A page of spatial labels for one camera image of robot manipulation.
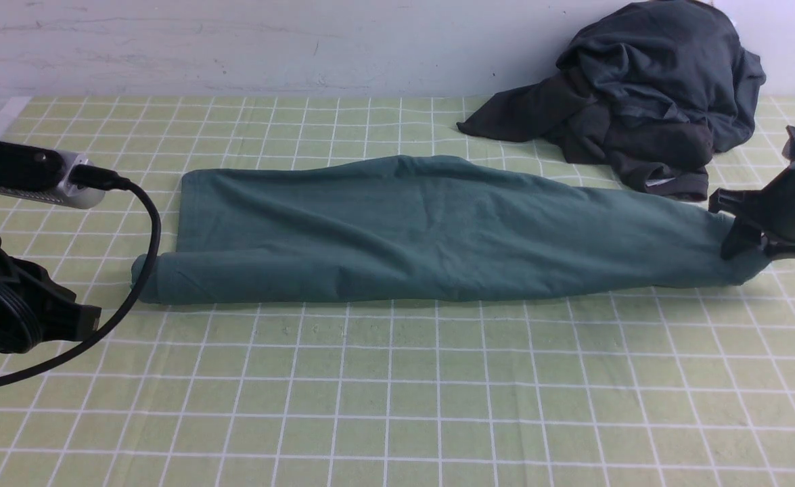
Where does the green long sleeve shirt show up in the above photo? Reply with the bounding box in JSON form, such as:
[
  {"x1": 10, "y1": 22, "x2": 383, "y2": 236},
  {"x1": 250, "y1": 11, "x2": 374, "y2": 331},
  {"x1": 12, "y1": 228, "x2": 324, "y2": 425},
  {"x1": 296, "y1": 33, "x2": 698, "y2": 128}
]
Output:
[{"x1": 139, "y1": 156, "x2": 769, "y2": 306}]

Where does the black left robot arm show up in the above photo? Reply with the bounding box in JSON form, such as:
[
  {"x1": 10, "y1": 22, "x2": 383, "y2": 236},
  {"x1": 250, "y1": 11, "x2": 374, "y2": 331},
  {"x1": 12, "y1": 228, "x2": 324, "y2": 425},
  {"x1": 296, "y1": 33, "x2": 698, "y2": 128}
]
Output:
[{"x1": 0, "y1": 238, "x2": 102, "y2": 354}]

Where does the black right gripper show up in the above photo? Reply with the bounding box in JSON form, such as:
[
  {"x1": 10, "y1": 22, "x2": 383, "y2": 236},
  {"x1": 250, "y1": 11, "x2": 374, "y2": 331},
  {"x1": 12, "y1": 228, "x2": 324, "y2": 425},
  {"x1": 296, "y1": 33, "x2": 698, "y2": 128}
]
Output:
[{"x1": 708, "y1": 124, "x2": 795, "y2": 261}]

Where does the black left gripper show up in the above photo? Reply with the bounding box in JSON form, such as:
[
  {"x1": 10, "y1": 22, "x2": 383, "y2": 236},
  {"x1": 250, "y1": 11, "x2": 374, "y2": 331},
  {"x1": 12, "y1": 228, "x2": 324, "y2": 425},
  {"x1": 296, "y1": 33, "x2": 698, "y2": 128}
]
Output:
[{"x1": 5, "y1": 261, "x2": 102, "y2": 346}]

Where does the dark teal crumpled shirt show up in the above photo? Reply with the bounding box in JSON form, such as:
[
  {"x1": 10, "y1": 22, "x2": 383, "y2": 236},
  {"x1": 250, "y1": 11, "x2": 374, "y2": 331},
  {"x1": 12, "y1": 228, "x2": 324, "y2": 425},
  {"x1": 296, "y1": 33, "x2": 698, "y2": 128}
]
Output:
[{"x1": 557, "y1": 1, "x2": 767, "y2": 152}]

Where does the green checkered tablecloth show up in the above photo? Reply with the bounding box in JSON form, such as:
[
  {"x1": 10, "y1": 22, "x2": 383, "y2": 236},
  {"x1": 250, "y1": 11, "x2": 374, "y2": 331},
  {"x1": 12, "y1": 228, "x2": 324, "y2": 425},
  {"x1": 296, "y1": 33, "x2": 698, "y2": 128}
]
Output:
[{"x1": 0, "y1": 97, "x2": 795, "y2": 486}]

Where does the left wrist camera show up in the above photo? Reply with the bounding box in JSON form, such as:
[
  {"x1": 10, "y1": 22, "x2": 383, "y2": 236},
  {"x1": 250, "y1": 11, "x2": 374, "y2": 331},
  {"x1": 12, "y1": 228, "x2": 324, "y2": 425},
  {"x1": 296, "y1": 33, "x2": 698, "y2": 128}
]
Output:
[{"x1": 0, "y1": 141, "x2": 133, "y2": 210}]

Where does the dark brown crumpled garment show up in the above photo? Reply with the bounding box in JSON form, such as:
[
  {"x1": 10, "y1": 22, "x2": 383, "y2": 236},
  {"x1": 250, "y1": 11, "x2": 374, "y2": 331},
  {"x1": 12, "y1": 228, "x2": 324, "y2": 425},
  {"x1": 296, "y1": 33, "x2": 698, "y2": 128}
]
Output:
[{"x1": 457, "y1": 68, "x2": 712, "y2": 202}]

